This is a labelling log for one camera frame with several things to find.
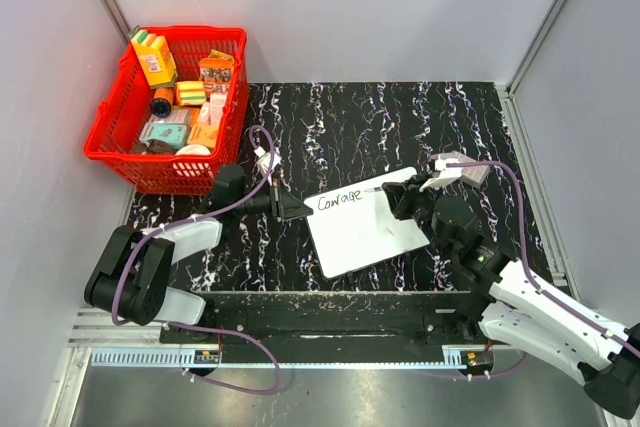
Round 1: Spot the purple floor cable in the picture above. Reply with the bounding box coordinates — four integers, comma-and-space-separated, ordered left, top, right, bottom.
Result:
164, 321, 284, 394

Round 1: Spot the orange can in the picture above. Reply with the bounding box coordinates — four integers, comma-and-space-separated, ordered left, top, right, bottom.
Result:
150, 87, 174, 118

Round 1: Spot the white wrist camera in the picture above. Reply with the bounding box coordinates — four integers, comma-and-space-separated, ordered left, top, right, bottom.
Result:
419, 152, 473, 193
254, 147, 281, 178

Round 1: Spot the white rectangular whiteboard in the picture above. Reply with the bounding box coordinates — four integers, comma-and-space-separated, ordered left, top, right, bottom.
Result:
304, 167, 428, 279

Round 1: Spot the yellow green sponge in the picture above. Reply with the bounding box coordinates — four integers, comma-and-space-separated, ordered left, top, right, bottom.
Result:
174, 81, 207, 106

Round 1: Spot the grey whiteboard eraser block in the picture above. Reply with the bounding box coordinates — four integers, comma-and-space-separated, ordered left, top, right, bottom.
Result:
460, 156, 490, 189

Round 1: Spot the orange small box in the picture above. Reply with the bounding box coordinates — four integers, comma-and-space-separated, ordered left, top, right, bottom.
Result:
187, 123, 218, 151

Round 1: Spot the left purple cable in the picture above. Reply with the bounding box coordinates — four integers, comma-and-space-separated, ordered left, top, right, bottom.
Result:
110, 125, 277, 328

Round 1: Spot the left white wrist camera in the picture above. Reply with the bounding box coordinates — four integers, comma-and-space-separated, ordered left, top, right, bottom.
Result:
254, 147, 281, 178

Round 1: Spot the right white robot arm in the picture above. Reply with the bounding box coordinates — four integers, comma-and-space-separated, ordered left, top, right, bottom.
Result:
381, 176, 639, 420

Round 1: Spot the yellow juice carton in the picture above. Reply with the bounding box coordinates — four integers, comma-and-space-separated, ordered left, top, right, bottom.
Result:
130, 27, 178, 89

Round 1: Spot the pink white box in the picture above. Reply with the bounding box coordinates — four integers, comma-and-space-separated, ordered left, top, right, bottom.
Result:
197, 92, 227, 127

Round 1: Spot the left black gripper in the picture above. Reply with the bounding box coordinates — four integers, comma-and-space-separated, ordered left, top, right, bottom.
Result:
234, 176, 312, 223

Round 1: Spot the orange snack box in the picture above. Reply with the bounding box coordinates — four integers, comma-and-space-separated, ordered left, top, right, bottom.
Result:
198, 49, 235, 83

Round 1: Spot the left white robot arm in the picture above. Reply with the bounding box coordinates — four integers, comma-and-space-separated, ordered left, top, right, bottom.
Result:
84, 164, 313, 343

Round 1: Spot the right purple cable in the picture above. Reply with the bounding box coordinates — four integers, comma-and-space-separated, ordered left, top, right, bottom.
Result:
444, 160, 640, 353

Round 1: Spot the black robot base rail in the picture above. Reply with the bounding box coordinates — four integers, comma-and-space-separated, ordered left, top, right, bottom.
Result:
159, 291, 496, 363

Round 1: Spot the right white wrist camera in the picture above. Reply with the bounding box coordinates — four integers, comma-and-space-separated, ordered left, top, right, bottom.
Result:
419, 152, 473, 193

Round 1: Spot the white round lid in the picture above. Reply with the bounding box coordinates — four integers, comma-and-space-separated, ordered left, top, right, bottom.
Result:
176, 144, 211, 156

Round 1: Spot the red plastic shopping basket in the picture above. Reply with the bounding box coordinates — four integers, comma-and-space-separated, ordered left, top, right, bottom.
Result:
84, 25, 249, 196

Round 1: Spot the teal product box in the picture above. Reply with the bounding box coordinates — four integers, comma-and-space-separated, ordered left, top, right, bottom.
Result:
139, 122, 190, 150

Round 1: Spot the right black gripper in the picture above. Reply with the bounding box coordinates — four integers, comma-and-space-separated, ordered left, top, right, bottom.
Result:
383, 174, 451, 257

